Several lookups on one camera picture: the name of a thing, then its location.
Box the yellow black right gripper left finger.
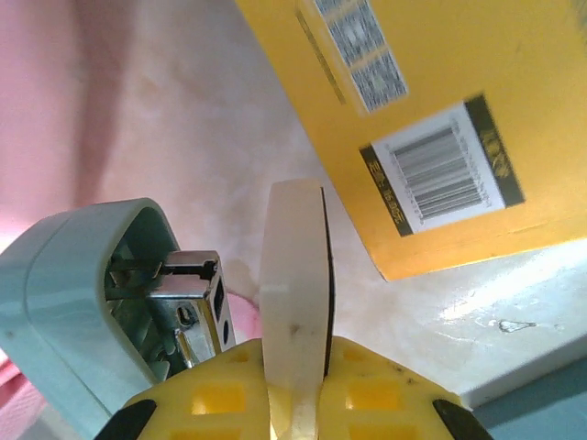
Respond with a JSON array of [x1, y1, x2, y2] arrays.
[[101, 339, 271, 440]]

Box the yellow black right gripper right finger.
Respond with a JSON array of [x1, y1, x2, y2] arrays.
[[318, 335, 496, 440]]

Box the blue and white stapler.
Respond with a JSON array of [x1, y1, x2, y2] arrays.
[[0, 179, 338, 440]]

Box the yellow paperback book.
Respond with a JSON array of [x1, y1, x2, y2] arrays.
[[236, 0, 587, 283]]

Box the pink backpack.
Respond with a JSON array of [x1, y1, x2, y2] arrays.
[[0, 0, 263, 440]]

